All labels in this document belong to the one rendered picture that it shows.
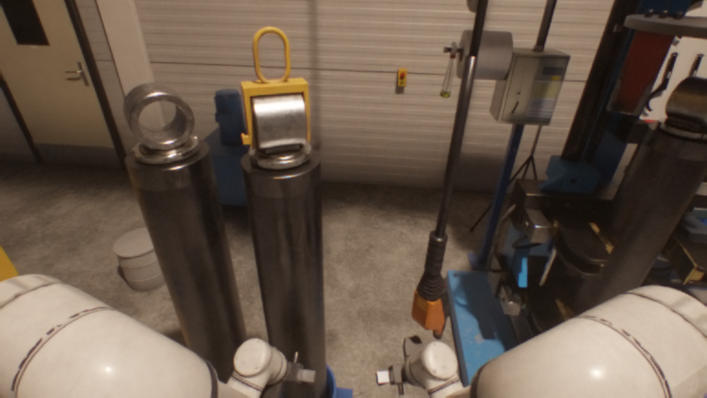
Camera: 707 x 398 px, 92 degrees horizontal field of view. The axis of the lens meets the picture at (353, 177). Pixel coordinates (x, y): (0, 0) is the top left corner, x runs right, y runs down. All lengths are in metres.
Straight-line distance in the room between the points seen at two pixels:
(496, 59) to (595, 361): 1.80
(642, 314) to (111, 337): 0.58
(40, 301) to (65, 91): 4.14
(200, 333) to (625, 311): 1.21
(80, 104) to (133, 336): 4.19
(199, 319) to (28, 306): 0.85
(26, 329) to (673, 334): 0.68
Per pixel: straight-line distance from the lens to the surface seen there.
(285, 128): 0.86
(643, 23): 1.43
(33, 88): 4.87
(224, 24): 3.53
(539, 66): 2.22
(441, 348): 1.00
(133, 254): 2.69
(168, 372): 0.46
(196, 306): 1.30
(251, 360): 0.98
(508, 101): 2.22
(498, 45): 2.12
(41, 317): 0.52
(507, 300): 1.99
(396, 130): 3.44
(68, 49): 4.41
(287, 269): 1.06
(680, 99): 1.59
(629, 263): 1.79
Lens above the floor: 1.90
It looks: 30 degrees down
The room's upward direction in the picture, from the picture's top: 1 degrees clockwise
